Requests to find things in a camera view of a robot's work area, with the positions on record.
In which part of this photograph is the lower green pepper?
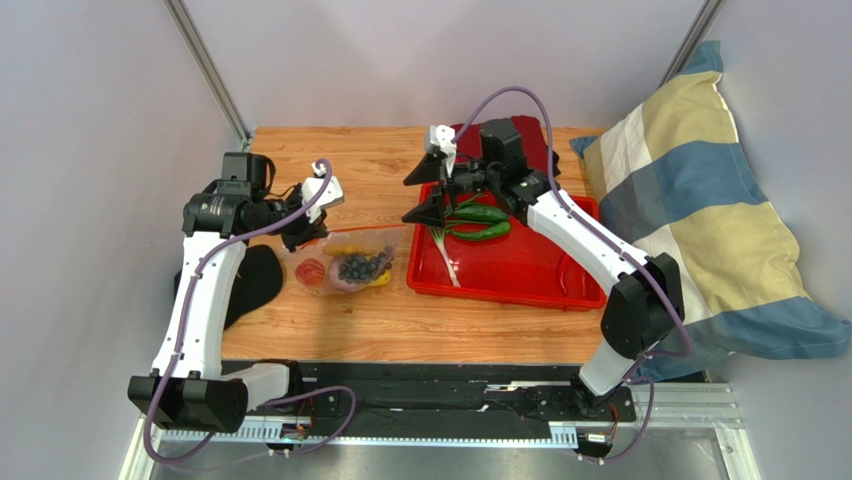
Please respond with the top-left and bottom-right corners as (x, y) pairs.
(449, 221), (511, 242)

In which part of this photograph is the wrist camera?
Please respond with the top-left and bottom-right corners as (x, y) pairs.
(424, 125), (457, 176)
(300, 159), (345, 224)

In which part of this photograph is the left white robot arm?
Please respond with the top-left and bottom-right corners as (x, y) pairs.
(127, 152), (344, 433)

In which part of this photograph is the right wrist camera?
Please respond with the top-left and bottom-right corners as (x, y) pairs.
(424, 125), (457, 176)

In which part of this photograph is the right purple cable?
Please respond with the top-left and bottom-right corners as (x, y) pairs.
(452, 86), (694, 465)

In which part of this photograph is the yellow ginger root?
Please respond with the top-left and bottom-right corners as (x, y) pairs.
(323, 245), (363, 256)

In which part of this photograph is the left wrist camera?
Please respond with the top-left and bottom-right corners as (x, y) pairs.
(300, 159), (345, 224)

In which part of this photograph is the black grape bunch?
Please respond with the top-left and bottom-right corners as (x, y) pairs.
(337, 245), (395, 283)

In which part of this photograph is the red orange tomato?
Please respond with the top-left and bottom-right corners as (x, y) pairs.
(294, 258), (327, 287)

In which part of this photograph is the purple onion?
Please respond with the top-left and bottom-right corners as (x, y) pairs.
(329, 274), (369, 293)

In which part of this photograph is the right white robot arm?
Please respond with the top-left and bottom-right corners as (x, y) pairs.
(403, 119), (683, 398)

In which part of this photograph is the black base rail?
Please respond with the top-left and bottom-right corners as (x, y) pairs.
(259, 361), (638, 441)

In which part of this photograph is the purple cable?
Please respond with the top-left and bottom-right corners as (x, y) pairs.
(142, 158), (357, 465)
(452, 86), (694, 465)

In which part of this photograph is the upper green cucumber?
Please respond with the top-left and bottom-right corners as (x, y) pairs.
(450, 203), (509, 224)

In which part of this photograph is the red plastic tray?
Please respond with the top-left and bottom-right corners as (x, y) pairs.
(406, 218), (606, 310)

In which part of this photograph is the striped pillow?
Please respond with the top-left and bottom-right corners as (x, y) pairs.
(571, 41), (851, 381)

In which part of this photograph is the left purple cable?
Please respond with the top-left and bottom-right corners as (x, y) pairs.
(142, 158), (357, 465)

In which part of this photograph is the dark red folded cloth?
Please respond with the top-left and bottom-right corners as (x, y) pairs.
(456, 115), (548, 173)

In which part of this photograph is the green onion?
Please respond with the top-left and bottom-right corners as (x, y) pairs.
(429, 196), (484, 289)

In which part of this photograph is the clear zip top bag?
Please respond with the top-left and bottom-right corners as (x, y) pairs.
(283, 224), (406, 296)

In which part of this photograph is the red chili pepper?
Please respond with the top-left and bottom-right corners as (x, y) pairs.
(559, 269), (570, 296)

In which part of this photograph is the black cap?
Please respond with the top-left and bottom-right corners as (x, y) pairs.
(172, 242), (285, 331)

